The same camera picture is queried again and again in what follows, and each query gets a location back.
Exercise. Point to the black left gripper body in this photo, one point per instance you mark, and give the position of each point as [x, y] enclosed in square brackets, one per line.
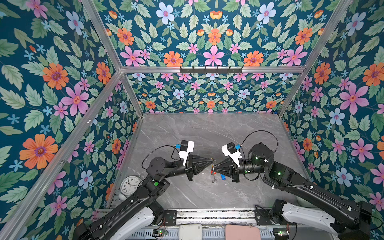
[188, 168]

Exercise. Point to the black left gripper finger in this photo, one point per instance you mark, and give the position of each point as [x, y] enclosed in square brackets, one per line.
[199, 159]
[199, 167]

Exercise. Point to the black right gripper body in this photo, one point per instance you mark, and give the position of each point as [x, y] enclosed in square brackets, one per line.
[247, 167]

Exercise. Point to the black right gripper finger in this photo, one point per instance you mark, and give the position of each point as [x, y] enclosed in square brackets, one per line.
[226, 173]
[224, 165]

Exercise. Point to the silver metal keyring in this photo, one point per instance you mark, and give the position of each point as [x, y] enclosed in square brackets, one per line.
[214, 175]

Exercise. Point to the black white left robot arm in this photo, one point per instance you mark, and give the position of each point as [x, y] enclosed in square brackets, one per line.
[141, 208]

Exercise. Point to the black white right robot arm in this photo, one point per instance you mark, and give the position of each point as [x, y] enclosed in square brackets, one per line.
[346, 219]

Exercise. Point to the pink plastic box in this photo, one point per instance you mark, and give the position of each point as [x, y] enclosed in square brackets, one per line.
[237, 232]

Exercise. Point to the white plastic box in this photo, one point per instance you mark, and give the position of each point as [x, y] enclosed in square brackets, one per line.
[191, 232]

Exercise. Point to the white alarm clock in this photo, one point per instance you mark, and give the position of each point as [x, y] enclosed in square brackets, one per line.
[129, 185]

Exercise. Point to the small green circuit board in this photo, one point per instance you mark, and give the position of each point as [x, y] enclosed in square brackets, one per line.
[159, 233]

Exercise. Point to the right small circuit board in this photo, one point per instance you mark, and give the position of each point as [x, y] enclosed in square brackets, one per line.
[281, 234]

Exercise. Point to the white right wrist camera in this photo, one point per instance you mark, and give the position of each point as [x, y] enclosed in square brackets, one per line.
[232, 151]

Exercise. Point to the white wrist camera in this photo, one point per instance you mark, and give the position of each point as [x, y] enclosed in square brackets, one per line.
[185, 148]
[232, 151]

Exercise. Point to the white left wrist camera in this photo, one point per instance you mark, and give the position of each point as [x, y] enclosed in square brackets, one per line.
[185, 148]

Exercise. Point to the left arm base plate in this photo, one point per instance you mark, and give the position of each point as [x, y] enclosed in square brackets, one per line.
[166, 218]

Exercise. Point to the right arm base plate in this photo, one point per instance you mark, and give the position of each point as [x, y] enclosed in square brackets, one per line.
[263, 218]

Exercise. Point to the black wall hook rack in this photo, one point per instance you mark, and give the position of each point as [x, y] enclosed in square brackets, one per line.
[210, 70]

